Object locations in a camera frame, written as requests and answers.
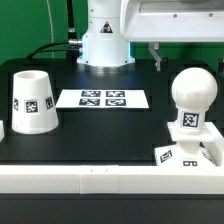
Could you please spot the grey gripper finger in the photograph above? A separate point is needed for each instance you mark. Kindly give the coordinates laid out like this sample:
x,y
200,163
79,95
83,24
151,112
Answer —
x,y
221,66

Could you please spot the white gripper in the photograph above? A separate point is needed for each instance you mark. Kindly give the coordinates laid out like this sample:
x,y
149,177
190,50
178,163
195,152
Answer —
x,y
171,21

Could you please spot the white lamp bulb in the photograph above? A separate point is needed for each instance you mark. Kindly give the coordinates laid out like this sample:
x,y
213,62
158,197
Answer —
x,y
193,91

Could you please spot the white lamp base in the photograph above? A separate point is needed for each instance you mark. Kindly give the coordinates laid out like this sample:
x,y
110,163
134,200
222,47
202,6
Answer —
x,y
186,150

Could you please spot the white lamp shade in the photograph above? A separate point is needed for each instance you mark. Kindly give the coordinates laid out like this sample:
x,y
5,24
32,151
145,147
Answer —
x,y
33,107

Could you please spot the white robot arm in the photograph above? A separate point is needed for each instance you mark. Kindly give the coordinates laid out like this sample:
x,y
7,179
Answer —
x,y
114,24

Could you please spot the white marker sheet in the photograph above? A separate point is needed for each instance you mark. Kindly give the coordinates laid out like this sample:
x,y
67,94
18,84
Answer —
x,y
87,98

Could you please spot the white right fence bar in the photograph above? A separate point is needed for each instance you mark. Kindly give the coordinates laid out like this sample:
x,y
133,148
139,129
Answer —
x,y
215,146

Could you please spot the white fence bar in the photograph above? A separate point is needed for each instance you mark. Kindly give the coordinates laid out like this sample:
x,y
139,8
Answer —
x,y
215,146
110,179

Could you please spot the white front fence bar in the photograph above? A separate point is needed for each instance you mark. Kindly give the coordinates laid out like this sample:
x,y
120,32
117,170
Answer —
x,y
110,179

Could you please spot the white left fence piece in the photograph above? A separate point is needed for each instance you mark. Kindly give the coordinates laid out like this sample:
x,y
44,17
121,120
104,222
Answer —
x,y
2,134

